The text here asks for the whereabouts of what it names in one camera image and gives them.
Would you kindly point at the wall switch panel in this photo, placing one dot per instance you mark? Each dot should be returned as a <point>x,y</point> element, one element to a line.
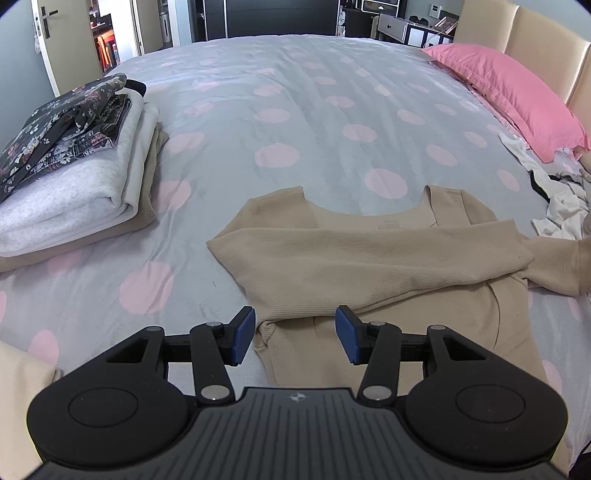
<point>436,9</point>

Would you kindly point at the bookshelf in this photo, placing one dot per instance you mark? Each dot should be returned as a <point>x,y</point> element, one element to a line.
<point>107,48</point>

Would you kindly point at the dark sliding-door wardrobe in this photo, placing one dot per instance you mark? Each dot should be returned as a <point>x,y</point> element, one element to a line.
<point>268,18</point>

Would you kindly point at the cream folded garment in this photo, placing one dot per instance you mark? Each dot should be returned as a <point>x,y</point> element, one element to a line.
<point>23,406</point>

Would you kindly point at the white nightstand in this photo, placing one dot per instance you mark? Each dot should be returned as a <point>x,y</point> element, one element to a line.
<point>397,30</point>

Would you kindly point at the black storage drawer box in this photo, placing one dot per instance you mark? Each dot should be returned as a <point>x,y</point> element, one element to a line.
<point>381,5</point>

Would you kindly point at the dark low cabinet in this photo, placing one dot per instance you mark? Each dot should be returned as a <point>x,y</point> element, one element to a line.
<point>358,23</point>

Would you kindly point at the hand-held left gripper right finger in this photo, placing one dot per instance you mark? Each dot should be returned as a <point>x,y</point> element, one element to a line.
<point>348,334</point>

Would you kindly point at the white door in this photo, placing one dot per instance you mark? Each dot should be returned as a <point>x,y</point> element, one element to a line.
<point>69,46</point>

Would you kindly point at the dark floral folded garment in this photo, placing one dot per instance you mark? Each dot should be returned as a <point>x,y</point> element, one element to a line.
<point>60,129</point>

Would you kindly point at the pink pillow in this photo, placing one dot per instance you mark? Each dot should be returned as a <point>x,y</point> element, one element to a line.
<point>508,87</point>

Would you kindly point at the polka dot bed sheet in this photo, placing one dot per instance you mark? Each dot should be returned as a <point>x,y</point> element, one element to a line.
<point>323,92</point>

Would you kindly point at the beige knit sweater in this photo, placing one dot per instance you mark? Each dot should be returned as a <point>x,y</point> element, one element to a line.
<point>369,258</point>

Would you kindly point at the cream padded headboard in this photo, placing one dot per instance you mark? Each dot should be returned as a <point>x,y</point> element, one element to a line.
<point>531,32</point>

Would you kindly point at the white garment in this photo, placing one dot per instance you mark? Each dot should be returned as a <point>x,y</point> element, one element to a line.
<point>563,217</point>

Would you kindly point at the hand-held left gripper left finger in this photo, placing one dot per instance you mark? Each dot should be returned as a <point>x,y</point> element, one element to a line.
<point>242,337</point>

